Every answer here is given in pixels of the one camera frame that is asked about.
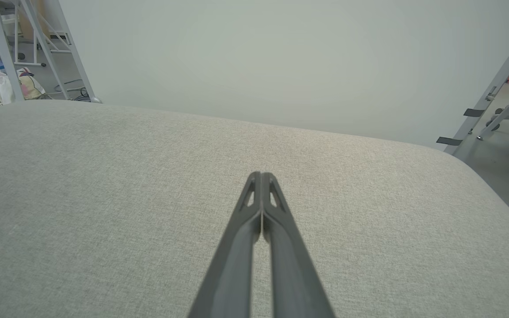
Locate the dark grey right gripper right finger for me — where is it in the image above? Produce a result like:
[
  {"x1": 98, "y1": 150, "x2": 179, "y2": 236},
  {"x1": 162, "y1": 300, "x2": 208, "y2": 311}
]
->
[{"x1": 262, "y1": 172, "x2": 336, "y2": 318}]

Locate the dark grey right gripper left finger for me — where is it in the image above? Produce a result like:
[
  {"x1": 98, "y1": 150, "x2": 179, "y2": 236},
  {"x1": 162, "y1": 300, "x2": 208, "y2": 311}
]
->
[{"x1": 188, "y1": 172, "x2": 262, "y2": 318}]

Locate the patterned pale cloth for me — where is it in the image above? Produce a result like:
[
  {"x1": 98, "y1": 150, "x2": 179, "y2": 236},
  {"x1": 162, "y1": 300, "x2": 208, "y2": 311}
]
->
[{"x1": 16, "y1": 67, "x2": 46, "y2": 100}]

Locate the white wheeled rack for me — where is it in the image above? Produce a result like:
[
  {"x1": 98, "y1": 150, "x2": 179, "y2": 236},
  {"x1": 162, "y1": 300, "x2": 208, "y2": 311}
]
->
[{"x1": 13, "y1": 0, "x2": 72, "y2": 68}]

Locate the black floor cable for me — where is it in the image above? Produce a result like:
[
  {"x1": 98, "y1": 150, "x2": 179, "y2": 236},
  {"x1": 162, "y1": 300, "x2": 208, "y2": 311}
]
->
[{"x1": 53, "y1": 79, "x2": 90, "y2": 102}]

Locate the grey metal frame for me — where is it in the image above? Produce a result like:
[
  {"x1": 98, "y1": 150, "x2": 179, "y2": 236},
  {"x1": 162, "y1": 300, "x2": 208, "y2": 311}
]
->
[
  {"x1": 0, "y1": 0, "x2": 103, "y2": 104},
  {"x1": 437, "y1": 15, "x2": 509, "y2": 155}
]

